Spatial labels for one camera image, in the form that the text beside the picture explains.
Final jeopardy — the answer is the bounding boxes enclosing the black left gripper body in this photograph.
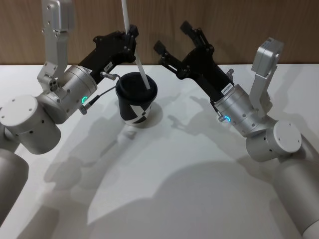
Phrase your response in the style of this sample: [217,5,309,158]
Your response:
[79,31,133,87]

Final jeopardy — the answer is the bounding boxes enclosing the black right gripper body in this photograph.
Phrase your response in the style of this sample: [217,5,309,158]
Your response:
[175,46,235,102]

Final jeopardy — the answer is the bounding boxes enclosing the white drinking straw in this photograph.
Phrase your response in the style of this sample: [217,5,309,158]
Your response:
[121,0,153,92]

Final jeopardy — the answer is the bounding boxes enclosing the black plastic cup lid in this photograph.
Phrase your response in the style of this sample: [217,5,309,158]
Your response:
[115,72,159,102]

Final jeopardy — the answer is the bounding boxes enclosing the black paper cup white print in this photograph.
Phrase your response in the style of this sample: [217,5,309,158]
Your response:
[116,92,157,129]

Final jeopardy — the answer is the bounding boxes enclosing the thin dark left wrist cable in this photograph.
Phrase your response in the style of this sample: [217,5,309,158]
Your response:
[80,71,122,116]

